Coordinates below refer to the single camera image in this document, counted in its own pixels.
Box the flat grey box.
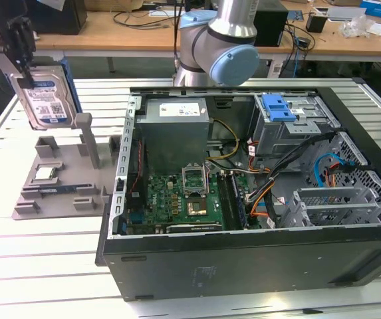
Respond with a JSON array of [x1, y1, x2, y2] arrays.
[[326, 7, 367, 23]]

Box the large black box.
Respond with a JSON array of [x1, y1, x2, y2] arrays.
[[27, 0, 88, 36]]

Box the grey power supply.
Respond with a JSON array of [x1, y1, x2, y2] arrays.
[[135, 98, 213, 174]]

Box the metal socket cover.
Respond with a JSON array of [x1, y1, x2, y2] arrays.
[[180, 163, 209, 197]]

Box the hard disk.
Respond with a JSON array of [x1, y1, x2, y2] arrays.
[[9, 56, 82, 132]]

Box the thin black desk cable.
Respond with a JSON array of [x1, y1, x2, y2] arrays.
[[112, 9, 178, 31]]

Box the metal drive cage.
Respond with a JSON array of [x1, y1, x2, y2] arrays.
[[251, 94, 342, 158]]

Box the grey parts rack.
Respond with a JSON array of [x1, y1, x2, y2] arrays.
[[10, 112, 124, 221]]

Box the blue plastic cage latch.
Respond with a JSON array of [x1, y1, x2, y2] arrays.
[[262, 94, 297, 123]]

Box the metal disk bay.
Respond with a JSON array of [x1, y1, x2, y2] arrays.
[[278, 185, 381, 229]]

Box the orange wire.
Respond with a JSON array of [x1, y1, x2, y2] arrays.
[[248, 185, 278, 219]]

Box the black cable bundle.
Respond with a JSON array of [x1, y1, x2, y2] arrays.
[[243, 131, 344, 207]]

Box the power wire with black plug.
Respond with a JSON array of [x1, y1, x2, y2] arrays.
[[325, 161, 371, 187]]

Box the black graphics card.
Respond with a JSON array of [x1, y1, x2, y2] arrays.
[[165, 223, 225, 234]]

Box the red wire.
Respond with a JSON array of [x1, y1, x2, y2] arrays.
[[128, 138, 145, 197]]

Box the wooden desk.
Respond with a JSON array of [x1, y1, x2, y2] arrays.
[[0, 0, 381, 80]]

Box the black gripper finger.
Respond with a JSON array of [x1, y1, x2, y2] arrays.
[[5, 18, 37, 89]]

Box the green motherboard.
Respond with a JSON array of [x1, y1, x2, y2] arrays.
[[125, 168, 261, 235]]

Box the flat blue data wire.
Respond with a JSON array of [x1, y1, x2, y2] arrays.
[[314, 151, 347, 189]]

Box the small black cube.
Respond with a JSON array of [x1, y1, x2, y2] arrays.
[[305, 13, 329, 34]]

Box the black PC case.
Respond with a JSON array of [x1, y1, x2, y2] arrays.
[[95, 78, 381, 302]]

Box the CPU socket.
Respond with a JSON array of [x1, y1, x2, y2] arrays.
[[186, 195, 211, 219]]

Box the installed RAM stick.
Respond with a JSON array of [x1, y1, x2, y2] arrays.
[[231, 172, 247, 231]]

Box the clear plastic bags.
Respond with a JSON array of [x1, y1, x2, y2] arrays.
[[338, 15, 377, 39]]

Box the silver CPU chip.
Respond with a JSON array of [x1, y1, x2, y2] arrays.
[[34, 167, 58, 182]]

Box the black desktop computer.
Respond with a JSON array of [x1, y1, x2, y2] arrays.
[[253, 9, 290, 48]]

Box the brown cardboard piece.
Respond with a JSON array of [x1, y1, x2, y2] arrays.
[[83, 0, 144, 13]]

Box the black RAM slot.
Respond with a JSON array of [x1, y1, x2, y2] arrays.
[[217, 172, 233, 231]]

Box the yellow and black wire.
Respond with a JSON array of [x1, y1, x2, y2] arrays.
[[206, 118, 241, 161]]

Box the loose RAM stick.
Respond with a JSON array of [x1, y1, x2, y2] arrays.
[[22, 185, 90, 195]]

